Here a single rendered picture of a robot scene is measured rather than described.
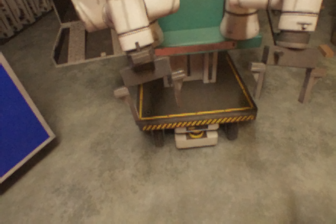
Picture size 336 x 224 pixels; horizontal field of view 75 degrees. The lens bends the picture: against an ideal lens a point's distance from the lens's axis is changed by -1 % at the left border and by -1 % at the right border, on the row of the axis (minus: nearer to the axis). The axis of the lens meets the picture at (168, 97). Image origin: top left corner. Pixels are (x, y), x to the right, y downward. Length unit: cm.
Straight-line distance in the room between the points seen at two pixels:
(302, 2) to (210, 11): 63
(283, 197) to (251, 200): 17
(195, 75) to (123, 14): 99
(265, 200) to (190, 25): 101
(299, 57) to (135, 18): 44
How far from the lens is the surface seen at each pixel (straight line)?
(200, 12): 120
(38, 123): 150
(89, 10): 96
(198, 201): 133
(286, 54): 67
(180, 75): 61
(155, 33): 107
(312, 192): 150
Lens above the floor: 122
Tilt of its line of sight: 41 degrees down
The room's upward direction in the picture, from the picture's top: 6 degrees counter-clockwise
